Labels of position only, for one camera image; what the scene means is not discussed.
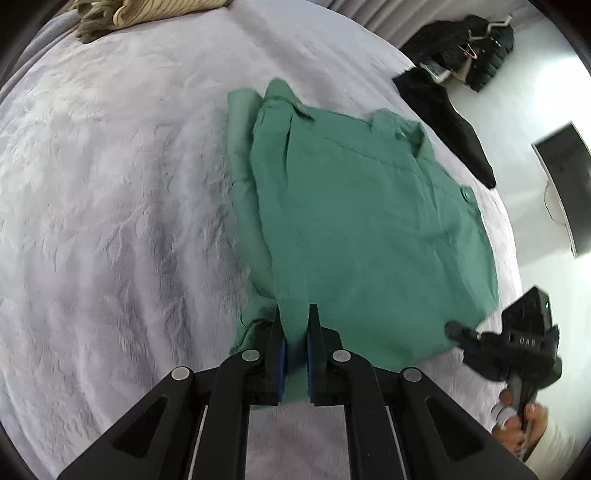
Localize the bed with lavender bedspread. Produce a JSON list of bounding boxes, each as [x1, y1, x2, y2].
[[0, 0, 522, 480]]

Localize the black folded garment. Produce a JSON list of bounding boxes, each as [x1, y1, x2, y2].
[[392, 67, 497, 189]]

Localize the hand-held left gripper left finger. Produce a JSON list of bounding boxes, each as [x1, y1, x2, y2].
[[58, 305, 289, 480]]

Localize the white clothes hanger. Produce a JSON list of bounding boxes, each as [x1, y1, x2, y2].
[[480, 14, 514, 33]]

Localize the grey curtain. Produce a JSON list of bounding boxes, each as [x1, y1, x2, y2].
[[323, 0, 467, 47]]

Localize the person's right forearm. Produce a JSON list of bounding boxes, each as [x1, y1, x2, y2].
[[522, 415, 583, 480]]

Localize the copper wire hanger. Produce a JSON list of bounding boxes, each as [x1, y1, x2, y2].
[[459, 32, 481, 61]]

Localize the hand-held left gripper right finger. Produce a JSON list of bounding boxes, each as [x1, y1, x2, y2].
[[305, 303, 541, 480]]

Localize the green work jacket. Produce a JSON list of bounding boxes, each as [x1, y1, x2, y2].
[[226, 78, 500, 402]]

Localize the hanging black puffer jacket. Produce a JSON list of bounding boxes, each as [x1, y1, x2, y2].
[[399, 15, 515, 93]]

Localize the beige striped garment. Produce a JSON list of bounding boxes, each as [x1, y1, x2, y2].
[[113, 0, 232, 24]]

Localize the dark flat monitor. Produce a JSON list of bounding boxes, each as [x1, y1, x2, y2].
[[531, 121, 591, 259]]

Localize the person's right hand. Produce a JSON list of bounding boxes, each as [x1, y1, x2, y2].
[[492, 390, 548, 455]]

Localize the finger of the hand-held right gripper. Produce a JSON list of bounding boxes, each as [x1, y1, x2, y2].
[[444, 322, 482, 355]]

